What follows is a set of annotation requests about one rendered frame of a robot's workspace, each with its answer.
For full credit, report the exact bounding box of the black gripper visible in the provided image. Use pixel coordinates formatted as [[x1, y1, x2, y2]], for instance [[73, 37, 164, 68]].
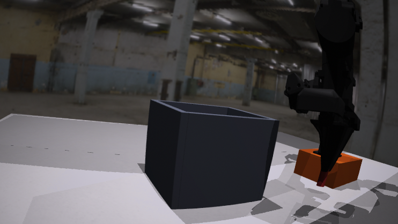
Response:
[[296, 63, 360, 172]]

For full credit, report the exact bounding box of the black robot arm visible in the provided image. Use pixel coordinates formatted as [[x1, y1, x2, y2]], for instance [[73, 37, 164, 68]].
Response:
[[284, 0, 363, 114]]

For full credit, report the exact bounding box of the dark red peg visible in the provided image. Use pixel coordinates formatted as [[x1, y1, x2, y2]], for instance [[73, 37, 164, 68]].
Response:
[[316, 170, 329, 187]]

